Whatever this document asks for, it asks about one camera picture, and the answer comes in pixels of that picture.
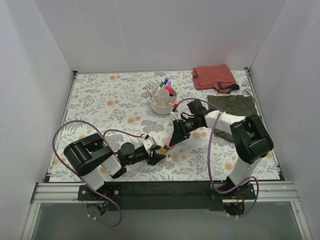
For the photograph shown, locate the folded red cloth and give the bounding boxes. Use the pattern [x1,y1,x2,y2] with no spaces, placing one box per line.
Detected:
[192,63,240,94]

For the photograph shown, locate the folded olive green cloth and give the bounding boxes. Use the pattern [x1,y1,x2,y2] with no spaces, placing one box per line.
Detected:
[207,94,263,142]

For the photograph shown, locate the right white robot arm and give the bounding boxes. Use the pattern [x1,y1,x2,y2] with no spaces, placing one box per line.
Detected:
[164,98,274,199]

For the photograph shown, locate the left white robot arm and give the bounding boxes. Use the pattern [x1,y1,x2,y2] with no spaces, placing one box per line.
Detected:
[63,133,166,200]

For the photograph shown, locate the purple cable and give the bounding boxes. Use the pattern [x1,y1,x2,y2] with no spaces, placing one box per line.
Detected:
[174,97,260,218]
[51,120,146,228]

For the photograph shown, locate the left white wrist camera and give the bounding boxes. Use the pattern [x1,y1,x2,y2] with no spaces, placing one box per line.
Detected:
[141,135,157,151]

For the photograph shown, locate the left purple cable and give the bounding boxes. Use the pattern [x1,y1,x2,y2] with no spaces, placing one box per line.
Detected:
[51,120,146,228]

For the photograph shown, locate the pink round sharpener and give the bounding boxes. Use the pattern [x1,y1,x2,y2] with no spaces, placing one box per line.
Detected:
[165,140,174,150]

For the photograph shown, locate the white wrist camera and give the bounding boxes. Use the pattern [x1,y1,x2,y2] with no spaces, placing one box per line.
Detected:
[141,135,157,151]
[170,104,181,120]

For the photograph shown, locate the aluminium front rail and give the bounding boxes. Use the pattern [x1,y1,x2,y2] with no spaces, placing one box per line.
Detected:
[30,181,301,203]

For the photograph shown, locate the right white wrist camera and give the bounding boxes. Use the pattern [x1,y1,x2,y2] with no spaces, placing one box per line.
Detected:
[170,104,181,120]

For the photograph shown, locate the green capped white marker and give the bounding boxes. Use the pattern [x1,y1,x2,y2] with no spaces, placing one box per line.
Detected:
[157,82,166,90]

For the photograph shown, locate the white divided round organizer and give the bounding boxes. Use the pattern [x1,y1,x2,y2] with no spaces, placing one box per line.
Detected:
[149,87,177,115]

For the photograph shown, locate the pink black highlighter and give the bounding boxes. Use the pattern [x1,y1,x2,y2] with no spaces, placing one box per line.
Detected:
[167,87,174,97]

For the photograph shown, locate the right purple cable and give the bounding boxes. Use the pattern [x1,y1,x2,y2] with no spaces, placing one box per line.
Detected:
[174,97,260,218]

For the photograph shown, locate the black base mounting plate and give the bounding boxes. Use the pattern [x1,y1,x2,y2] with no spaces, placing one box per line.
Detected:
[77,181,258,212]

